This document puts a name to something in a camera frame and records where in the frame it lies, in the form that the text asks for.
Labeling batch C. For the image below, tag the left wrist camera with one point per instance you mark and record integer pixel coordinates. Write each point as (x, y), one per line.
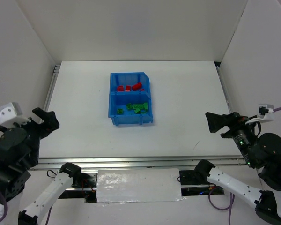
(11, 113)

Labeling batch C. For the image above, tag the green sloped 2x2 brick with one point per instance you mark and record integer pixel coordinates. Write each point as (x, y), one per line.
(129, 106)

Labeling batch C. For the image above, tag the blue far bin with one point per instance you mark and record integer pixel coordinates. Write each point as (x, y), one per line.
(130, 79)

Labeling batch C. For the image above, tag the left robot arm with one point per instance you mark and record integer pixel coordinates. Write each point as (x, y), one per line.
(19, 151)

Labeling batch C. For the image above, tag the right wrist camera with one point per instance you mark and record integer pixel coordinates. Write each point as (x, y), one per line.
(265, 114)

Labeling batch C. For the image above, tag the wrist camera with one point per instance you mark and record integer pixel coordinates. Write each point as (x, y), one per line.
(265, 114)
(11, 113)

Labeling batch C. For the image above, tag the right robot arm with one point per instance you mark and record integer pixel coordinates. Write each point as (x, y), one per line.
(260, 152)

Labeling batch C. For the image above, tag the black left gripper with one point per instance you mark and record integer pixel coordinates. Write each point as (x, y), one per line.
(40, 126)

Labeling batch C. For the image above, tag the green 2x2 stack brick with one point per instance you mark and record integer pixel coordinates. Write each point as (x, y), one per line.
(119, 111)

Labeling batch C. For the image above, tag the blue bin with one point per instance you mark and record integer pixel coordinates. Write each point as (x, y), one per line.
(130, 79)
(121, 99)

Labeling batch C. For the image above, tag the blue near bin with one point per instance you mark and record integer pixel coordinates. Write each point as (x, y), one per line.
(121, 99)

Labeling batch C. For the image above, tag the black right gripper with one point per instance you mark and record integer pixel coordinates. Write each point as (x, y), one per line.
(230, 125)

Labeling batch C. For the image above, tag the green 2x4 plate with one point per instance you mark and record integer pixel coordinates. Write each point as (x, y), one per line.
(138, 106)

